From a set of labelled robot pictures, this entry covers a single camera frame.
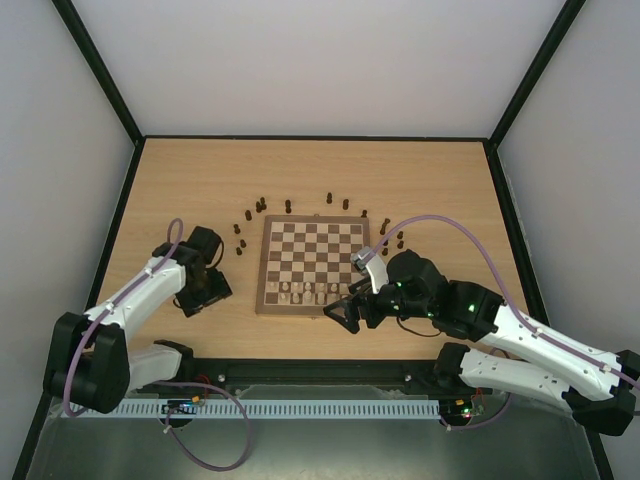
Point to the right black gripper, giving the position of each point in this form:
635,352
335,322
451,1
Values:
365,307

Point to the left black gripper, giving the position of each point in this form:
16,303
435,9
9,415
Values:
222,290

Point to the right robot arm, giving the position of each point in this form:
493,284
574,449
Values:
493,345

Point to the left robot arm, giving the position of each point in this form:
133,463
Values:
90,365

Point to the wooden chess board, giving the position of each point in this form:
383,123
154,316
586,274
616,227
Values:
307,249

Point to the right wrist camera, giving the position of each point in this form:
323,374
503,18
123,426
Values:
369,263

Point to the black aluminium frame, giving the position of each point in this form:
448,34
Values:
365,369

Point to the light blue cable duct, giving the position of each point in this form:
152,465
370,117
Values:
139,408

